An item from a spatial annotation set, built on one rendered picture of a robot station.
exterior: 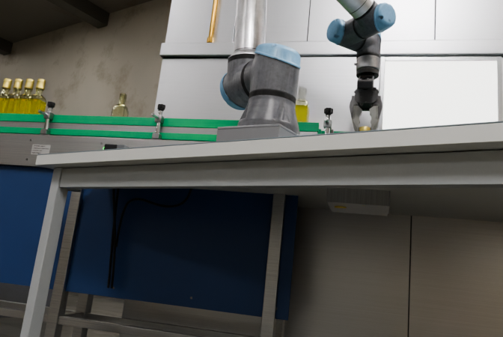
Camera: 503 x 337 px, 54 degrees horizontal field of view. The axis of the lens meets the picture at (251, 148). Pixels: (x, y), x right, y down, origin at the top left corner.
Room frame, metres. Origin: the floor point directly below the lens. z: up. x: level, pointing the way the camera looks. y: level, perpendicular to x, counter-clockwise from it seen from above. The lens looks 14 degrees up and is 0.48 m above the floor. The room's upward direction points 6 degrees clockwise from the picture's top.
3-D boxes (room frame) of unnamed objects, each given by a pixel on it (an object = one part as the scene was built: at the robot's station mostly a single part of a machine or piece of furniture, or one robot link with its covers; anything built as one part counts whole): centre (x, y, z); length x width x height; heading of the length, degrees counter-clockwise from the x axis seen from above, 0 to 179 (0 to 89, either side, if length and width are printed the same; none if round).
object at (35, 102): (2.00, 0.93, 1.02); 0.06 x 0.06 x 0.28; 75
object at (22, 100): (2.02, 0.98, 1.02); 0.06 x 0.06 x 0.28; 75
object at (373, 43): (1.46, -0.34, 1.22); 0.09 x 0.08 x 0.11; 120
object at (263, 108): (1.14, -0.04, 0.83); 0.15 x 0.15 x 0.10
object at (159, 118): (1.67, 0.35, 0.94); 0.07 x 0.04 x 0.13; 165
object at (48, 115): (1.79, 0.79, 0.94); 0.07 x 0.04 x 0.13; 165
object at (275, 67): (1.15, -0.04, 0.95); 0.13 x 0.12 x 0.14; 30
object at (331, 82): (1.78, -0.45, 1.15); 0.90 x 0.03 x 0.34; 75
